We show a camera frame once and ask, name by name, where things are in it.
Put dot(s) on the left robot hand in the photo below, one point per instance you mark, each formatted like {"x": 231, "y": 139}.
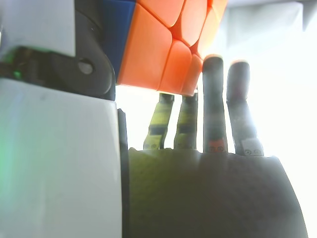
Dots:
{"x": 62, "y": 161}

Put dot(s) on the Rubik's cube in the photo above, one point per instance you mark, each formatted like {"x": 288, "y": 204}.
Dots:
{"x": 148, "y": 49}

